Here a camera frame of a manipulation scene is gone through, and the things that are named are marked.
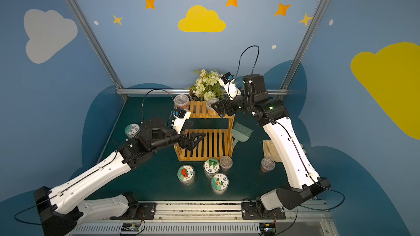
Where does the left small circuit board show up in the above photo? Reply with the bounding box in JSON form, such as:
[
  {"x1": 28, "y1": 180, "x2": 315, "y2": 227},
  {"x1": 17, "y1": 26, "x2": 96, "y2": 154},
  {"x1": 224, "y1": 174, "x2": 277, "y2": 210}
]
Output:
[{"x1": 120, "y1": 223, "x2": 141, "y2": 234}]

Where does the jar with strawberry lid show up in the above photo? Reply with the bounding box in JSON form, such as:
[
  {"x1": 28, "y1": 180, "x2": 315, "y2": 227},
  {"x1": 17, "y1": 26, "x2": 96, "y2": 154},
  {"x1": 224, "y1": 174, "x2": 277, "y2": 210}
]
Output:
[{"x1": 177, "y1": 165, "x2": 195, "y2": 186}]

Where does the clear seed cup orange base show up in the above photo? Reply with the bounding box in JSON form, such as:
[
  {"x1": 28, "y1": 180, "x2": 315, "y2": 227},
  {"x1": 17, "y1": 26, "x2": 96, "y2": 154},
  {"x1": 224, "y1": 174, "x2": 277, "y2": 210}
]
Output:
[{"x1": 206, "y1": 98, "x2": 219, "y2": 116}]

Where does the jar with green tree lid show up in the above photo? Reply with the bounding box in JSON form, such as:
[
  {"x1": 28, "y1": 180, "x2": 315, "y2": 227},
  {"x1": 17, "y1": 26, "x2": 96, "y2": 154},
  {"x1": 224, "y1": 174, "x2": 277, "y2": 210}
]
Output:
[{"x1": 203, "y1": 158, "x2": 220, "y2": 179}]

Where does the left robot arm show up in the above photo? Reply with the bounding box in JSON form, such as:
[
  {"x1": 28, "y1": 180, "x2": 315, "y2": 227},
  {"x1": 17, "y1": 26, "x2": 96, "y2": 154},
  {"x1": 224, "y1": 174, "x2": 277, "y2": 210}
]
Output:
[{"x1": 35, "y1": 118, "x2": 206, "y2": 236}]

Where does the clear seed cup near shelf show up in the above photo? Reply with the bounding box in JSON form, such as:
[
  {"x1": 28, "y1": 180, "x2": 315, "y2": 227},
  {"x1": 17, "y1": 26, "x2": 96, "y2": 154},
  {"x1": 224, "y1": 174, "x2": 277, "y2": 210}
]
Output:
[{"x1": 219, "y1": 156, "x2": 233, "y2": 171}]

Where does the jar with floral lid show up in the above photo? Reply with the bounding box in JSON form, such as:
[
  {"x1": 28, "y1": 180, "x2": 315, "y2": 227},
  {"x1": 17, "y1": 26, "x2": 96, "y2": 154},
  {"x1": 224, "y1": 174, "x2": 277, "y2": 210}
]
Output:
[{"x1": 124, "y1": 123, "x2": 141, "y2": 139}]

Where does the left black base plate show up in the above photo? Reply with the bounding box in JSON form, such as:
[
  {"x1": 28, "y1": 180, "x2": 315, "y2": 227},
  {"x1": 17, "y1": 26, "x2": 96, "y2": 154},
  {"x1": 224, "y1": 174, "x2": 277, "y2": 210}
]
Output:
[{"x1": 109, "y1": 202, "x2": 157, "y2": 221}]

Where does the aluminium mounting rail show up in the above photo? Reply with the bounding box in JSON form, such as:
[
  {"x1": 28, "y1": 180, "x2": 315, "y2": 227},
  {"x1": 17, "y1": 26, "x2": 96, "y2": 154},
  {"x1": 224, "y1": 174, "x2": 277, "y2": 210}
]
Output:
[{"x1": 68, "y1": 200, "x2": 338, "y2": 236}]

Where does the jar with pineapple lid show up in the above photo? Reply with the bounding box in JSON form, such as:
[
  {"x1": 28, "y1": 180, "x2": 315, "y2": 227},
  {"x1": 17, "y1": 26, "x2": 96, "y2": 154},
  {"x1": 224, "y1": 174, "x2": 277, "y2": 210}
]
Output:
[{"x1": 211, "y1": 173, "x2": 229, "y2": 195}]

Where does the small circuit board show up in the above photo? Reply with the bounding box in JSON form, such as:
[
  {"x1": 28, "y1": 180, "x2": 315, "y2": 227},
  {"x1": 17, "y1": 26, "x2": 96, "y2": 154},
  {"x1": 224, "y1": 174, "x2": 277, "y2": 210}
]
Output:
[
  {"x1": 120, "y1": 223, "x2": 141, "y2": 234},
  {"x1": 259, "y1": 222, "x2": 276, "y2": 236}
]

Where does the clear seed cup red base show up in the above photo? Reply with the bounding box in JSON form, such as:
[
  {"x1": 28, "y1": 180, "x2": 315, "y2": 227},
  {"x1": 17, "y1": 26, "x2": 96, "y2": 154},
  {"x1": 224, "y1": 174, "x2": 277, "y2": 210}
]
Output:
[{"x1": 174, "y1": 94, "x2": 190, "y2": 109}]

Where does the beige work glove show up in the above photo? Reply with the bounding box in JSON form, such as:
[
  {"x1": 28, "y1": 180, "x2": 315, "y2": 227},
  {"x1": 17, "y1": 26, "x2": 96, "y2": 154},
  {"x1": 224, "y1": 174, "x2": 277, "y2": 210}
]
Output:
[{"x1": 262, "y1": 140, "x2": 282, "y2": 162}]

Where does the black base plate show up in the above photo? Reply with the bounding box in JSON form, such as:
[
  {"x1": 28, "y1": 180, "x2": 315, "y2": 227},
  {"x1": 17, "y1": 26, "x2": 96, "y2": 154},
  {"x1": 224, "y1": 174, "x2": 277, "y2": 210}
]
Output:
[
  {"x1": 109, "y1": 202, "x2": 157, "y2": 221},
  {"x1": 241, "y1": 201, "x2": 286, "y2": 220}
]

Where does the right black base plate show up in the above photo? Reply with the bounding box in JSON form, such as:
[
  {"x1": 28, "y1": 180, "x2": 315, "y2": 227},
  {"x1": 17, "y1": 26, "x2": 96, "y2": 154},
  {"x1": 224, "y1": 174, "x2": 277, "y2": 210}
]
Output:
[{"x1": 241, "y1": 201, "x2": 286, "y2": 220}]

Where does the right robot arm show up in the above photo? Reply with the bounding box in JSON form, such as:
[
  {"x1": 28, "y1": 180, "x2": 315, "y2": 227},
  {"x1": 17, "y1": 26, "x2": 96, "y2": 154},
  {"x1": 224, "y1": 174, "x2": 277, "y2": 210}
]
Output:
[{"x1": 212, "y1": 73, "x2": 331, "y2": 211}]

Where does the wooden slatted shelf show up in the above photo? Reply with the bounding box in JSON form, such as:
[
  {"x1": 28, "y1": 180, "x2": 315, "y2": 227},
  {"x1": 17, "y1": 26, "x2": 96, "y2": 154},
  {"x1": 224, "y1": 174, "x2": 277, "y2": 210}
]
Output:
[{"x1": 174, "y1": 101, "x2": 235, "y2": 161}]

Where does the right small circuit board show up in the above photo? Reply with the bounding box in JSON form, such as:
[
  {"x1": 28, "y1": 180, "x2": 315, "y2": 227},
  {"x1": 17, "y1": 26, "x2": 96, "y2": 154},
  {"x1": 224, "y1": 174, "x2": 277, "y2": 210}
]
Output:
[{"x1": 259, "y1": 222, "x2": 276, "y2": 236}]

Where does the potted white flower bouquet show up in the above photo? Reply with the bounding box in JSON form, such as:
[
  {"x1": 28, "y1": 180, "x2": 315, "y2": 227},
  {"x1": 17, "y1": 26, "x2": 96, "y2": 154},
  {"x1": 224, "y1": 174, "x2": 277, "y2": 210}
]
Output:
[{"x1": 189, "y1": 69, "x2": 224, "y2": 101}]

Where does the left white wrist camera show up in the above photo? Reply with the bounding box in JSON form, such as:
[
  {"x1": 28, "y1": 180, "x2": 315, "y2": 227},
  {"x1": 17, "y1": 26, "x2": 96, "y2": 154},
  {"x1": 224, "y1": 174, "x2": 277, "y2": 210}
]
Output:
[{"x1": 171, "y1": 107, "x2": 191, "y2": 134}]

